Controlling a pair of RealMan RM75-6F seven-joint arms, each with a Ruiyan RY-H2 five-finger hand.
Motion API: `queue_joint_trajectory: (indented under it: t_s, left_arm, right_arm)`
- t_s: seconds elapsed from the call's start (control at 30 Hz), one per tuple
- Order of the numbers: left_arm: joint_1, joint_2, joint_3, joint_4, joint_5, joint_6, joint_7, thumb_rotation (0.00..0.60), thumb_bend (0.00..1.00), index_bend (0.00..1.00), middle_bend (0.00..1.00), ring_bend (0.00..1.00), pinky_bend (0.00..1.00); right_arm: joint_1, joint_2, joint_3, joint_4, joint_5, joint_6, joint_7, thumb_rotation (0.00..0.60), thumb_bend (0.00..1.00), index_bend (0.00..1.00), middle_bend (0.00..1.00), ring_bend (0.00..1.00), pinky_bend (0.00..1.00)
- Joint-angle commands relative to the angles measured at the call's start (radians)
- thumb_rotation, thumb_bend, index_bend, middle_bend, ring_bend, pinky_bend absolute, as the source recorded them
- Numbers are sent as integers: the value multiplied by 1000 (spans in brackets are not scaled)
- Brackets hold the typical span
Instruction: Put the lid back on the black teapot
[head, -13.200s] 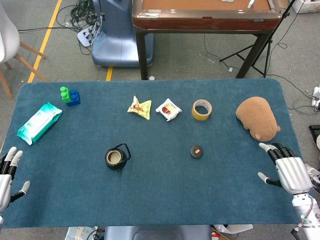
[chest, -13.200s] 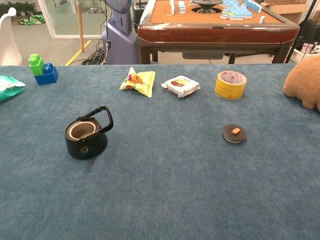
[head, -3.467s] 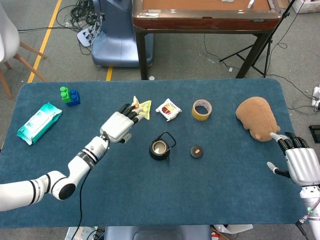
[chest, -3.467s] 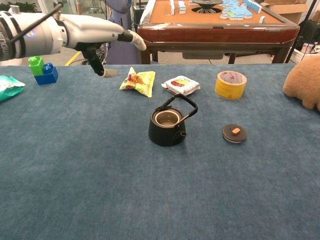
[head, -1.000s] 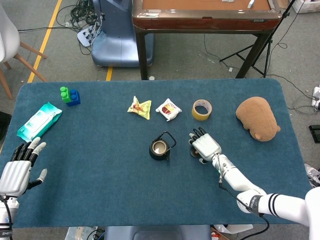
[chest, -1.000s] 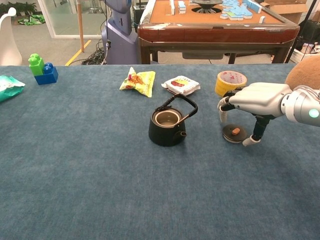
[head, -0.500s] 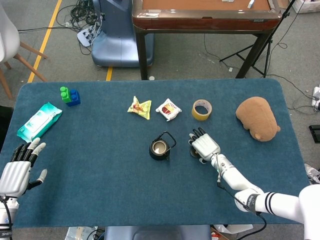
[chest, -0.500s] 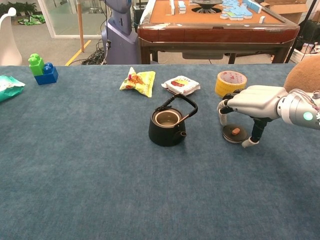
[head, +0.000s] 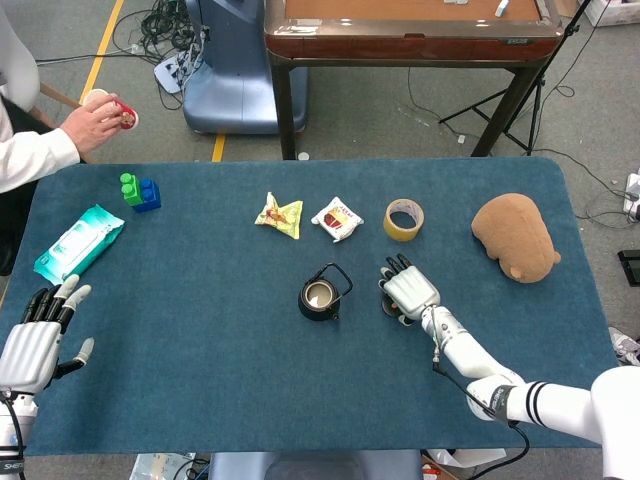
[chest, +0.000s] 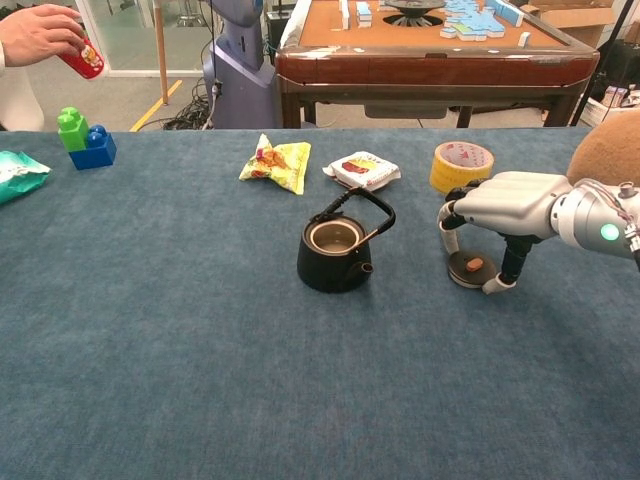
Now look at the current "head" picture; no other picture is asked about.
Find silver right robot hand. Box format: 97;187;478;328
377;253;442;326

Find black floor cable bundle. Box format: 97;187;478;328
112;0;211;111

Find person white sleeved forearm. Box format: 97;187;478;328
0;127;81;194

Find red snack cup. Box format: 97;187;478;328
82;88;140;130

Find white floor power strip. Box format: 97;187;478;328
624;172;640;221
153;54;194;94

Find brown mahjong table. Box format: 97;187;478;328
263;0;565;161

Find white and red snack packet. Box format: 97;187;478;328
310;196;365;244

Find green toy building block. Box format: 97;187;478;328
119;172;144;207

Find blue-grey robot own base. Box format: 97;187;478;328
207;451;424;480

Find teal snack bag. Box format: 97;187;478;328
33;203;126;286

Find yellow snack packet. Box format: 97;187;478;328
254;192;305;242

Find blue table cloth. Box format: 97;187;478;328
0;158;620;457

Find black tripod stand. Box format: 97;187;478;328
438;0;594;157

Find brown plush toy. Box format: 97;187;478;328
470;193;562;285

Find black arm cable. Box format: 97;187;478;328
0;392;26;466
432;349;531;469

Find person bare hand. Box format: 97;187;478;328
59;93;124;155

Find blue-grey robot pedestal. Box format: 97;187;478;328
182;0;309;135

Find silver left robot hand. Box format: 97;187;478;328
0;273;96;396

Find yellow tape roll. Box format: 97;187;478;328
383;198;426;243

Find blue toy building block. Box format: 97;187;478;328
132;178;162;214

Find small black teapot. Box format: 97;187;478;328
297;262;354;322

